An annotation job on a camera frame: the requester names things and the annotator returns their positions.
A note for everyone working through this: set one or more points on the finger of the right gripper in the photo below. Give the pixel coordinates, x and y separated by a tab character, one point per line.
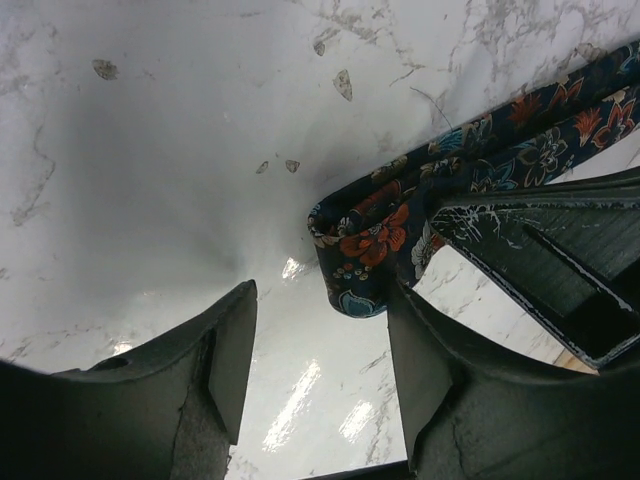
567	253

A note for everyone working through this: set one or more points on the floral navy necktie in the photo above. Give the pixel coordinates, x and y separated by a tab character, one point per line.
376	228

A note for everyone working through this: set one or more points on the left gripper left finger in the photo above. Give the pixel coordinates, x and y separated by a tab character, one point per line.
170	408

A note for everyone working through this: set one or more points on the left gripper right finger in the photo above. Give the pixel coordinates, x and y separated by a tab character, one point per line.
473	409

